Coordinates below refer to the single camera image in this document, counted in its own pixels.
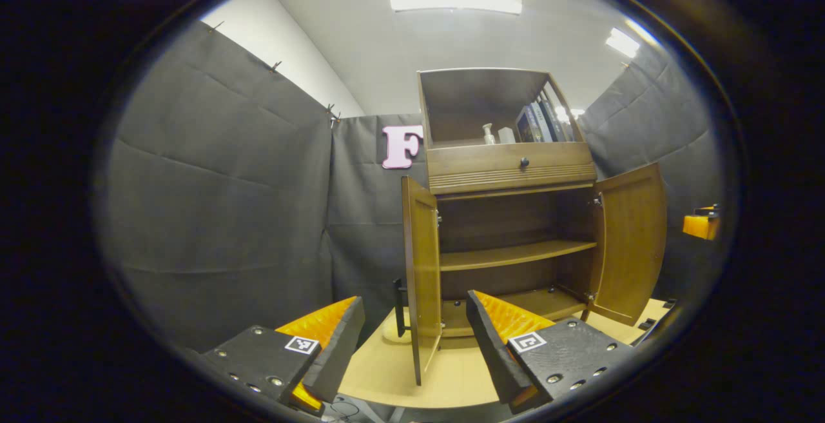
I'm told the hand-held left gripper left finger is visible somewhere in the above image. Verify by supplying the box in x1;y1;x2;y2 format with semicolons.
200;295;365;414

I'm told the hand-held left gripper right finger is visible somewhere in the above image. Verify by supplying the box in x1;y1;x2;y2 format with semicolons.
466;290;636;411

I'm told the wooden cabinet door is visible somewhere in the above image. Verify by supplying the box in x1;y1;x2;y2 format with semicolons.
394;175;444;386
583;162;668;327

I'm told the wooden double-door shoe cabinet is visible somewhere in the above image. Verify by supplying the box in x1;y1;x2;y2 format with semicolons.
394;67;668;386

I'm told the wooden cabinet shelf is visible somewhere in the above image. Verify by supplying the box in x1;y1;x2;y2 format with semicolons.
440;239;597;272

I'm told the wooden cabinet drawer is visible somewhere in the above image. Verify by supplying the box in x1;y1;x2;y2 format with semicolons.
425;142;598;195

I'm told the light grey book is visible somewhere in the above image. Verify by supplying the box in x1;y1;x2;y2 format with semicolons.
532;101;555;143

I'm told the black backdrop cloth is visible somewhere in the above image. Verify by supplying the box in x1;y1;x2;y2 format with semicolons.
93;20;726;353

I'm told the small ceiling light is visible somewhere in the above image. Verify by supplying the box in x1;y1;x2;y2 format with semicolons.
606;28;641;58

